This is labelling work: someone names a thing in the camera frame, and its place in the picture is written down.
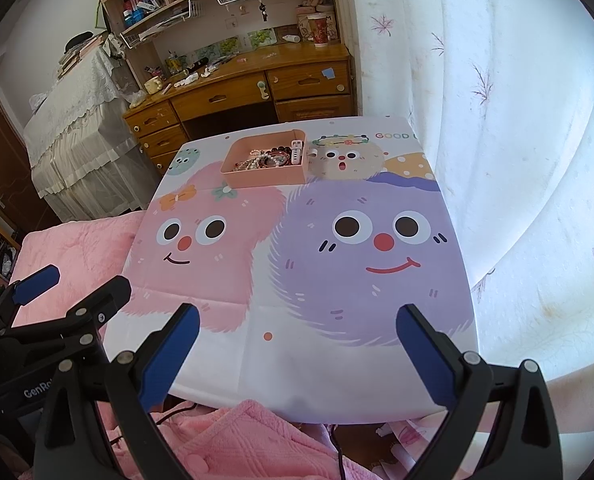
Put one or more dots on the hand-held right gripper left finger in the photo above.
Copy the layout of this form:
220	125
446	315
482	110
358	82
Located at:
167	355

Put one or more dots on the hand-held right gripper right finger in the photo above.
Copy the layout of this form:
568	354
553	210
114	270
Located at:
423	355

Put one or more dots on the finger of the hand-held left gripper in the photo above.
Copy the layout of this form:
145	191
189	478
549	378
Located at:
37	282
104	300

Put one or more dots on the pink cardboard box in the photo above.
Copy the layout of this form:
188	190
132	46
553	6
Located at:
267	178

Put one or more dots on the pink quilted blanket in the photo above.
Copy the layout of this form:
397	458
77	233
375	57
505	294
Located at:
77	250

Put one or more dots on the cartoon printed tablecloth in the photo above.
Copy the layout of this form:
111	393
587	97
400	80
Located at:
327	260

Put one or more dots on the brown wooden door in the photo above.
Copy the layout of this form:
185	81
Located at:
2	150

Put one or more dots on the lace covered piano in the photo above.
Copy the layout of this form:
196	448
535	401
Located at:
77	120

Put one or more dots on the cream mug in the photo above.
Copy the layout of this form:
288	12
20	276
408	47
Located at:
154	86

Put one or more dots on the stack of books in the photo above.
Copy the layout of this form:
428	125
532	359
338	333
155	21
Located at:
79	55

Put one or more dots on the wooden desk with drawers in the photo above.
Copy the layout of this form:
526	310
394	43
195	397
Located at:
227	97

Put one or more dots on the white floral curtain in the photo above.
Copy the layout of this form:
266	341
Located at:
502	110

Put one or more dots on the red patterned cup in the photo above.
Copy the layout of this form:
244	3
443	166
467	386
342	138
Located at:
318	30

